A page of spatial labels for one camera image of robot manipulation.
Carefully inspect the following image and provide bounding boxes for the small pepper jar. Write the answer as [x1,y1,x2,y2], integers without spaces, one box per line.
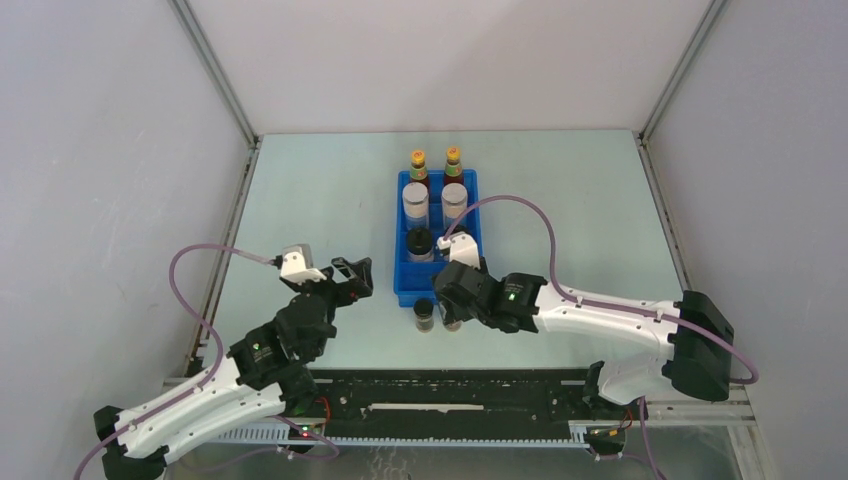
[413,298,434,333]
[443,320,463,332]

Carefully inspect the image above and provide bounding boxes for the white spice jar black lid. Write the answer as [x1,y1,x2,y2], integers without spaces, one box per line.
[405,227,434,263]
[451,225,471,237]

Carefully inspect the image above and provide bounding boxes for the clear jar silver lid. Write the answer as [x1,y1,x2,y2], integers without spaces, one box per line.
[441,183,468,228]
[402,182,429,229]

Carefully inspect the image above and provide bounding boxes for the red sauce bottle yellow cap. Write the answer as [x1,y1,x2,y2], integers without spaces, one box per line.
[443,146,464,186]

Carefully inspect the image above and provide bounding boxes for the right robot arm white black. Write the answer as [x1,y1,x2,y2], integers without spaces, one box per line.
[432,261,735,418]

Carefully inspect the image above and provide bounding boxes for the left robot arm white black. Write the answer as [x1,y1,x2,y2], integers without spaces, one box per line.
[94,244,374,479]

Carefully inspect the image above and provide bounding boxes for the blue compartment tray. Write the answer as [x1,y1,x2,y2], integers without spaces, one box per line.
[393,169,485,308]

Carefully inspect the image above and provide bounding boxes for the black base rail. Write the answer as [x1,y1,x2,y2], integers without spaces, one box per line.
[254,368,647,441]

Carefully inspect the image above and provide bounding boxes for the aluminium frame front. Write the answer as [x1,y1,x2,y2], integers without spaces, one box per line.
[158,377,757,449]

